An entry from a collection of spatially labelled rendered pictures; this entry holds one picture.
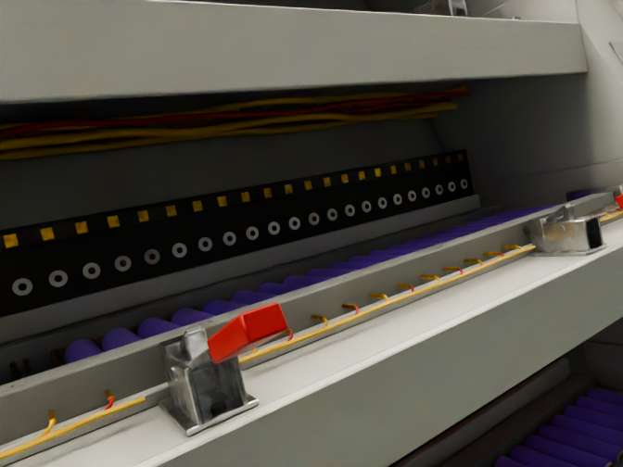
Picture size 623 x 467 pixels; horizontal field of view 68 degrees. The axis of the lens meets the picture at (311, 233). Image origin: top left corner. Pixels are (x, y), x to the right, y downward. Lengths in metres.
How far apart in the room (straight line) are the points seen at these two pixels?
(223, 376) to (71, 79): 0.14
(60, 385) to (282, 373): 0.09
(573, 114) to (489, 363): 0.33
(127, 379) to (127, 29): 0.16
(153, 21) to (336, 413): 0.20
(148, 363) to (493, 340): 0.17
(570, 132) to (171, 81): 0.40
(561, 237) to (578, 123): 0.20
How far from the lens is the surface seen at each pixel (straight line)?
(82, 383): 0.22
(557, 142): 0.54
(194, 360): 0.18
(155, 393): 0.22
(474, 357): 0.25
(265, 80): 0.27
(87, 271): 0.35
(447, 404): 0.24
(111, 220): 0.35
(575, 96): 0.53
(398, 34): 0.34
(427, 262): 0.30
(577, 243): 0.35
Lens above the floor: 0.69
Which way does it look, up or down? 14 degrees up
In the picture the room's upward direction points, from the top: 23 degrees counter-clockwise
